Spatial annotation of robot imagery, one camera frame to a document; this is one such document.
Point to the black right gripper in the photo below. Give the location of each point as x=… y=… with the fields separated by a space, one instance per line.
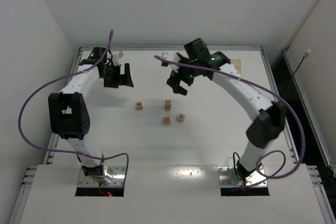
x=175 y=81

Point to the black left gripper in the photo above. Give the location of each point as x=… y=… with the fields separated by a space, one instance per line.
x=115 y=82

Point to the plain wood block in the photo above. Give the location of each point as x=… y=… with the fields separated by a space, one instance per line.
x=168 y=105
x=166 y=120

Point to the wood block letter H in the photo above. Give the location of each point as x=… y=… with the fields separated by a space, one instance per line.
x=139 y=106

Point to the clear plastic block container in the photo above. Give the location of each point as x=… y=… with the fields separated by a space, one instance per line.
x=237 y=64

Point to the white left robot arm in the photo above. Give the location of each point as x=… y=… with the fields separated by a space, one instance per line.
x=69 y=117

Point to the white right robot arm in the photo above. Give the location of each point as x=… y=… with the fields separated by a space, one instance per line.
x=267 y=116

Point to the wood block with bars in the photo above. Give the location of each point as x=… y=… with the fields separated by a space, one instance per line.
x=180 y=117

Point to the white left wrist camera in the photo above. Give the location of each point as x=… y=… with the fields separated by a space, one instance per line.
x=115 y=57

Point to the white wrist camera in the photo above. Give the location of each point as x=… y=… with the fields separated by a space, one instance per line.
x=167 y=55
x=115 y=57

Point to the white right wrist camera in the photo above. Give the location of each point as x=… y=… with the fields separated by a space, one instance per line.
x=167 y=55

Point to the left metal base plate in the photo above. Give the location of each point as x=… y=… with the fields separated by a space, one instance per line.
x=115 y=178

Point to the metal base plate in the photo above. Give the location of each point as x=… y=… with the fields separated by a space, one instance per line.
x=228 y=178
x=115 y=178

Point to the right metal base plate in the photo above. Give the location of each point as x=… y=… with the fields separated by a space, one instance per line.
x=228 y=178

